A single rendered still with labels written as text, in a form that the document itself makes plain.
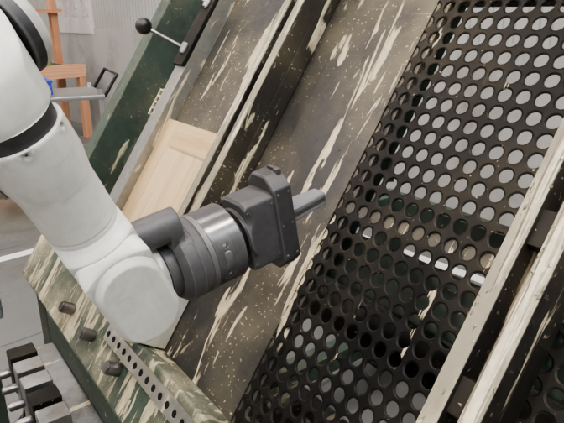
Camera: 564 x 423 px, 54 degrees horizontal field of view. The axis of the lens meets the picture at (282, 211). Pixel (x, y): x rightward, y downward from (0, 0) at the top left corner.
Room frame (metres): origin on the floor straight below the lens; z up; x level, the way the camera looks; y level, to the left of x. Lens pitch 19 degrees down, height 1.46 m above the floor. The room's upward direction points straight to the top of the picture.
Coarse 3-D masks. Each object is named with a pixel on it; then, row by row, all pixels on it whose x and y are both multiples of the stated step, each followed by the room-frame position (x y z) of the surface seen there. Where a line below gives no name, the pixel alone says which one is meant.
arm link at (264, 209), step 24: (264, 168) 0.62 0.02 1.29; (240, 192) 0.60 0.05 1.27; (264, 192) 0.59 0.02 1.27; (288, 192) 0.60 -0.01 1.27; (192, 216) 0.55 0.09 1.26; (216, 216) 0.55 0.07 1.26; (240, 216) 0.57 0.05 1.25; (264, 216) 0.58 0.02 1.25; (288, 216) 0.60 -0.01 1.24; (216, 240) 0.53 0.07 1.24; (240, 240) 0.54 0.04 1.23; (264, 240) 0.58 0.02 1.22; (288, 240) 0.60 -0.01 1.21; (216, 264) 0.52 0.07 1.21; (240, 264) 0.54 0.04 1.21; (264, 264) 0.58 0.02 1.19; (216, 288) 0.54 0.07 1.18
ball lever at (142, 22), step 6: (138, 18) 1.34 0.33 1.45; (144, 18) 1.34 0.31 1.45; (138, 24) 1.33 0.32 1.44; (144, 24) 1.33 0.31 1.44; (150, 24) 1.34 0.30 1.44; (138, 30) 1.33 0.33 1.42; (144, 30) 1.33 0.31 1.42; (150, 30) 1.34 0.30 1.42; (162, 36) 1.34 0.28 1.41; (174, 42) 1.34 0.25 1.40; (180, 48) 1.34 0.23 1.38; (186, 48) 1.34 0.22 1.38
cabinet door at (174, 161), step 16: (176, 128) 1.24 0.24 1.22; (192, 128) 1.19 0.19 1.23; (160, 144) 1.25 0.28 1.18; (176, 144) 1.20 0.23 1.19; (192, 144) 1.15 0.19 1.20; (208, 144) 1.11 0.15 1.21; (160, 160) 1.21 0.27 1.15; (176, 160) 1.17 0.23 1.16; (192, 160) 1.12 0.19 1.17; (144, 176) 1.22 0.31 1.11; (160, 176) 1.18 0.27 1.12; (176, 176) 1.13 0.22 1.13; (192, 176) 1.09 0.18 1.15; (144, 192) 1.19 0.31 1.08; (160, 192) 1.14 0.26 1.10; (176, 192) 1.10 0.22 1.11; (128, 208) 1.19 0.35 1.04; (144, 208) 1.15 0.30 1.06; (160, 208) 1.11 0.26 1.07; (176, 208) 1.07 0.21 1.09
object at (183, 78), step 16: (224, 0) 1.39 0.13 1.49; (224, 16) 1.39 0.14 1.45; (208, 32) 1.36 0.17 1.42; (208, 48) 1.36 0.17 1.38; (192, 64) 1.33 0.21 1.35; (176, 80) 1.32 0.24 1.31; (192, 80) 1.33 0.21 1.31; (160, 96) 1.33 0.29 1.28; (176, 96) 1.31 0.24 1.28; (160, 112) 1.29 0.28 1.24; (176, 112) 1.30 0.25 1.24; (144, 128) 1.30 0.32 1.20; (160, 128) 1.28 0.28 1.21; (144, 144) 1.26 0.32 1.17; (128, 160) 1.27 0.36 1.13; (144, 160) 1.25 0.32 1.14; (128, 176) 1.23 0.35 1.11; (112, 192) 1.24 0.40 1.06; (128, 192) 1.23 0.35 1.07
